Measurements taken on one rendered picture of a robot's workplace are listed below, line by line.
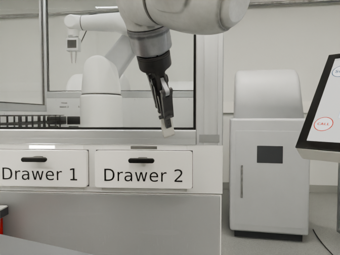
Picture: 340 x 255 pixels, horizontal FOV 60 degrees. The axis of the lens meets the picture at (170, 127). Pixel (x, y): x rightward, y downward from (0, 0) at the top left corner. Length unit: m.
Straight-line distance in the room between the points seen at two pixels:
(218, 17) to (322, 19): 4.05
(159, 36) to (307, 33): 3.83
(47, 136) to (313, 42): 3.84
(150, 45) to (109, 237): 0.61
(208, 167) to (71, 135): 0.43
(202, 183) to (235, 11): 0.56
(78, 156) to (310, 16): 3.90
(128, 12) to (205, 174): 0.51
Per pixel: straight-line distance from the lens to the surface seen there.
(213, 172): 0.89
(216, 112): 0.88
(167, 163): 0.87
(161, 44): 0.63
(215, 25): 0.46
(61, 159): 0.95
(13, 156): 1.01
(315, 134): 0.74
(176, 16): 0.49
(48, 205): 1.01
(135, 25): 0.61
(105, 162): 0.90
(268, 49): 4.23
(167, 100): 0.67
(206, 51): 0.89
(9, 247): 0.50
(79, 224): 0.99
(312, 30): 4.41
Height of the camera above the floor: 1.04
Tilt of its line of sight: 3 degrees down
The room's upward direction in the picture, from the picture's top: straight up
